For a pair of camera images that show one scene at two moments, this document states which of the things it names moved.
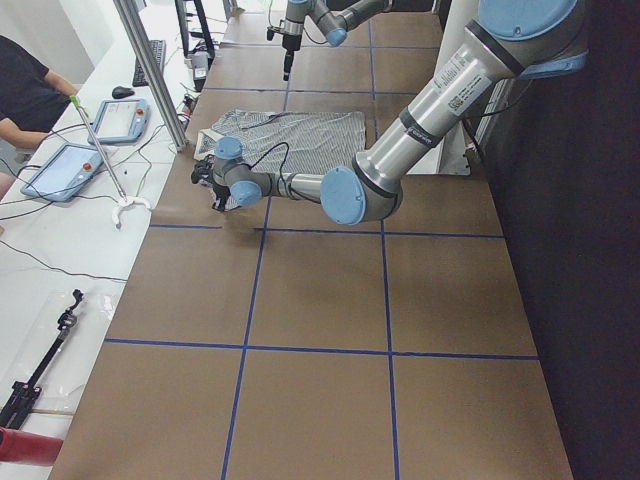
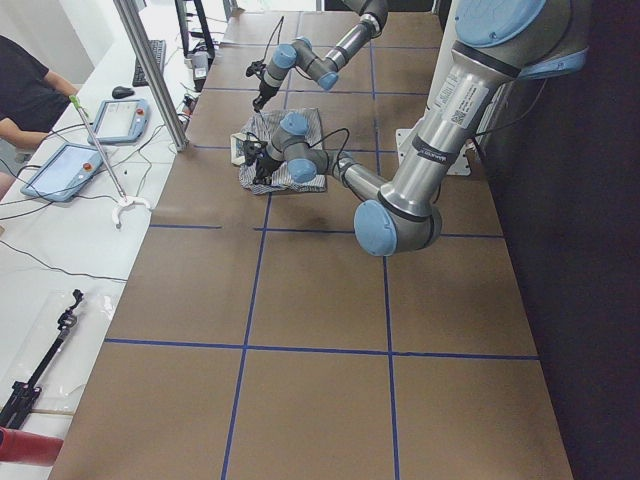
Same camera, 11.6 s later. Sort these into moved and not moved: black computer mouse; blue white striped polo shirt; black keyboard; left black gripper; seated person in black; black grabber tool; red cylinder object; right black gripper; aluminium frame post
Moved: right black gripper; blue white striped polo shirt; left black gripper
Not moved: red cylinder object; aluminium frame post; black computer mouse; seated person in black; black keyboard; black grabber tool
